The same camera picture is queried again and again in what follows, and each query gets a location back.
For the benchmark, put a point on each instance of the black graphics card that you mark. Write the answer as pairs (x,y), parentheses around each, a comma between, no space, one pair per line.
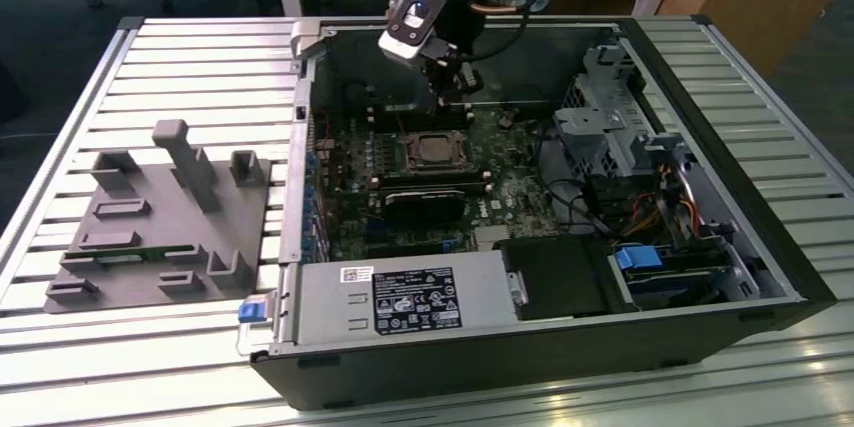
(428,204)

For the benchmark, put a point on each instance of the green RAM stick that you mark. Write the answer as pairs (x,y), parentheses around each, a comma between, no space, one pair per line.
(170,250)

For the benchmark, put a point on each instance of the silver CPU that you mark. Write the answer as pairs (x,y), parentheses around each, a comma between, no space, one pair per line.
(438,148)

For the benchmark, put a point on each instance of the black PC case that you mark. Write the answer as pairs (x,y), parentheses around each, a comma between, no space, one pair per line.
(468,377)

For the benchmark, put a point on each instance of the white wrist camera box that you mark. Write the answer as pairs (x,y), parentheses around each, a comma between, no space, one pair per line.
(410,22)

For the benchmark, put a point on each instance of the grey parts rack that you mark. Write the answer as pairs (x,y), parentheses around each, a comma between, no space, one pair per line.
(167,227)

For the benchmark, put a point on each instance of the blue plastic latch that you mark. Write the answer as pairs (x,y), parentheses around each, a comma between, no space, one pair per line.
(253,309)

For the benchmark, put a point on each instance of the silver power supply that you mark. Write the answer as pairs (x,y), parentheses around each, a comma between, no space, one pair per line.
(321,307)

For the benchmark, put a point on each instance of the blue disk carrier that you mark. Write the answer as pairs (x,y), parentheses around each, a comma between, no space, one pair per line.
(637,258)

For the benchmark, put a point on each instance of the green motherboard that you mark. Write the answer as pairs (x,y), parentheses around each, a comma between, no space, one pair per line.
(514,197)

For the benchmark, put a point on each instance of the metal disk bay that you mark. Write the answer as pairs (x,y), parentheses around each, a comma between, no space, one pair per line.
(601,122)

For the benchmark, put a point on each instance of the silver chipset heat sink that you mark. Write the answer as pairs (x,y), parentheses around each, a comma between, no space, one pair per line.
(489,238)

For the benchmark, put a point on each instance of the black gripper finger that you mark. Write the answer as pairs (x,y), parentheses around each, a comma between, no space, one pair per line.
(448,89)
(474,81)

